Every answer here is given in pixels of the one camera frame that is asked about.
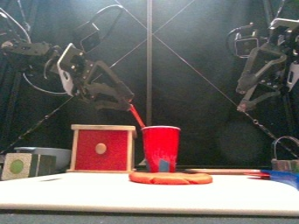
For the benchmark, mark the grey bowl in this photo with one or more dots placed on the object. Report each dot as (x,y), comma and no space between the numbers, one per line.
(53,154)

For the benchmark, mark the white cutting board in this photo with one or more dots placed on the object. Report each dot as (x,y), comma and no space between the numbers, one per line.
(116,195)

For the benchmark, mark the red plastic cup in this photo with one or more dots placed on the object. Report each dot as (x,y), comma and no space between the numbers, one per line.
(160,145)

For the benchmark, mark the beige rectangular plate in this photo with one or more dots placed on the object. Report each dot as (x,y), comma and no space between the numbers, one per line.
(225,171)

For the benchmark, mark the cube with green dot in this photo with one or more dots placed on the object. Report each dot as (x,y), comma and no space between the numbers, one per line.
(17,166)

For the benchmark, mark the wooden box red front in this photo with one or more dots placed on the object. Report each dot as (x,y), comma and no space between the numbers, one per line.
(101,160)

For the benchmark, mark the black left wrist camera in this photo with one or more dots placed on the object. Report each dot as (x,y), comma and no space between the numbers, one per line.
(89,39)

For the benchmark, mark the blue and red spoon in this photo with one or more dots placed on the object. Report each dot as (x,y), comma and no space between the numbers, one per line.
(284,176)

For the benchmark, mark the vertical metal frame pole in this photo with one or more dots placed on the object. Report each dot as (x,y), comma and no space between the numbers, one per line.
(149,73)

